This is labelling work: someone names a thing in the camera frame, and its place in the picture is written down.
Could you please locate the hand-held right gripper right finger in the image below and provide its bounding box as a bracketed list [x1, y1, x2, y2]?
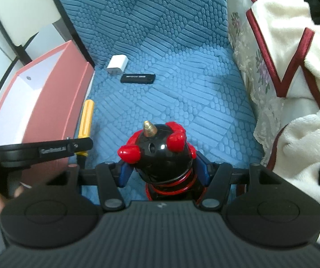
[192, 150, 284, 210]

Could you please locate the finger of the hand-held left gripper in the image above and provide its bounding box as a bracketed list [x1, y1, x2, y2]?
[35, 137, 94, 157]

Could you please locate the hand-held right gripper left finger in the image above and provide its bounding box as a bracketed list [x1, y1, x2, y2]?
[47, 160, 135, 211]

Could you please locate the yellow handled screwdriver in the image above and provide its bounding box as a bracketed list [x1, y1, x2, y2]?
[77, 99, 95, 157]

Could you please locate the red black toy figure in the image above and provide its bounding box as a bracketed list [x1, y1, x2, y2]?
[117, 120, 197, 202]

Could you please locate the pink cardboard box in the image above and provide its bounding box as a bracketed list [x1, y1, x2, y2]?
[0, 40, 95, 179]

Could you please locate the black usb stick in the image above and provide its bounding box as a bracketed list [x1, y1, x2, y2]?
[120, 73, 156, 84]

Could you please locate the small white charger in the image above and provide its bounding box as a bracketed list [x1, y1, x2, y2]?
[106, 55, 129, 75]

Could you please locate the floral bed sheet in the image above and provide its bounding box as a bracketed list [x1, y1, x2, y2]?
[227, 10, 287, 152]

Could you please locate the blue textured chair cover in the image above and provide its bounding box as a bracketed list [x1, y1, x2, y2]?
[47, 0, 264, 205]

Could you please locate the red white black blanket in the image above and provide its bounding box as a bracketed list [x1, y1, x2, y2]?
[227, 0, 320, 246]

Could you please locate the white padded panel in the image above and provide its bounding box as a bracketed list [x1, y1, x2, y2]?
[0, 0, 62, 48]

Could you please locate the black frame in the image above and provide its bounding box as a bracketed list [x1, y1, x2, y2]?
[0, 0, 97, 69]

